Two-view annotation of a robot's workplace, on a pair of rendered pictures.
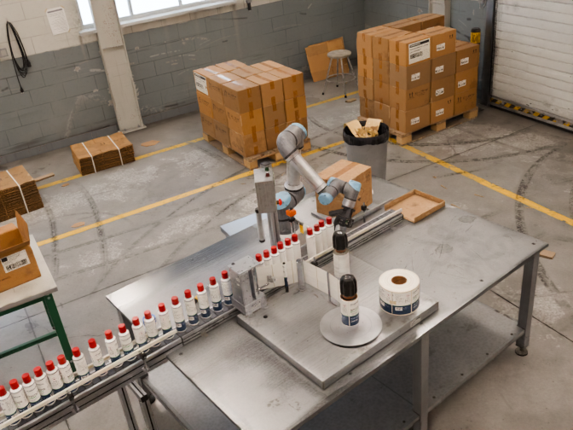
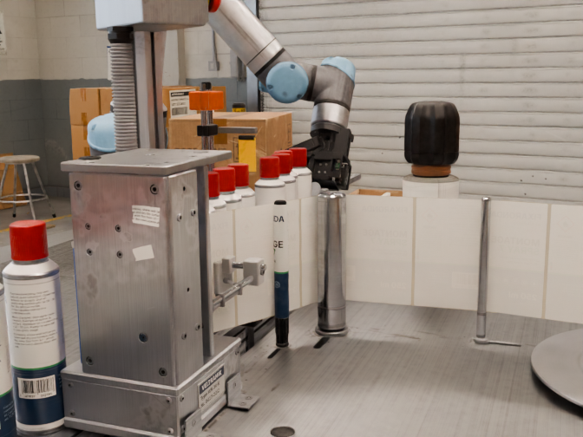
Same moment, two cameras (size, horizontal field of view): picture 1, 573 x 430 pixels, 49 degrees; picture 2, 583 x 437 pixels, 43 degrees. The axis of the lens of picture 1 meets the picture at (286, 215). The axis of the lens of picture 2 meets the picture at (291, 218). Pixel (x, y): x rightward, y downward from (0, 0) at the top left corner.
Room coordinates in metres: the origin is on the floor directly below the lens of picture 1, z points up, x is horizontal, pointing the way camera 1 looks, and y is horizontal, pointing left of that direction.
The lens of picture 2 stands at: (2.01, 0.52, 1.22)
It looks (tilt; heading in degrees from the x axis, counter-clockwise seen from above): 11 degrees down; 327
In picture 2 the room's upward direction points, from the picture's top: 1 degrees counter-clockwise
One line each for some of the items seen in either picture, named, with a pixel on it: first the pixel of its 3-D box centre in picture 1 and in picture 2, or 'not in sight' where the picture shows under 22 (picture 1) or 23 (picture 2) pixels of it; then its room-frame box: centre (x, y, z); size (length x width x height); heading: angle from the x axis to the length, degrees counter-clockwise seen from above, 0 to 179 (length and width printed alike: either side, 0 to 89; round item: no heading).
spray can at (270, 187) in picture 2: (310, 243); (270, 217); (3.05, -0.12, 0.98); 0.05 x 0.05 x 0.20
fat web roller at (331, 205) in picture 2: (300, 275); (331, 264); (2.77, -0.04, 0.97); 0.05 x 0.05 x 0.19
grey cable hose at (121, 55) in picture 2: (260, 225); (124, 106); (2.99, 0.15, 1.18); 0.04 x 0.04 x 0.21
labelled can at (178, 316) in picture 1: (177, 313); not in sight; (2.54, 0.60, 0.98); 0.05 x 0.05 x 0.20
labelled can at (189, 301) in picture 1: (190, 307); not in sight; (2.58, 0.54, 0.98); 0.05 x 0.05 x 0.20
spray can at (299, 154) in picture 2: (329, 233); (298, 202); (3.14, -0.24, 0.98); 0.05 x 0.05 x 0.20
